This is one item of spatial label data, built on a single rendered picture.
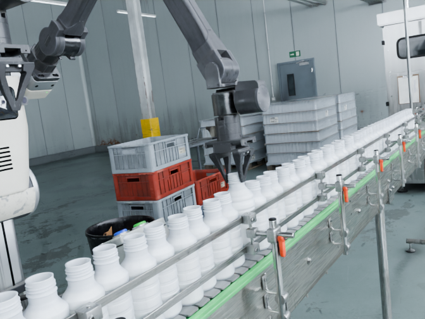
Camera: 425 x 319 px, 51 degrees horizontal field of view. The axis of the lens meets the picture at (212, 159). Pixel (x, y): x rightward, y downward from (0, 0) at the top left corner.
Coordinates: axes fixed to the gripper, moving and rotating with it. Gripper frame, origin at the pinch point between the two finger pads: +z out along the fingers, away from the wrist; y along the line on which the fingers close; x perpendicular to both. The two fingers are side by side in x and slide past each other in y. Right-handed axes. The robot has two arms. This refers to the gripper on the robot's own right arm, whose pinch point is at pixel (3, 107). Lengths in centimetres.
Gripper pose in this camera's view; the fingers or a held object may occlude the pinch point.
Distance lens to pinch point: 79.3
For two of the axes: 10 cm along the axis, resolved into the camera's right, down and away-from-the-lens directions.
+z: 1.2, 9.8, 1.3
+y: 8.3, -0.3, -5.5
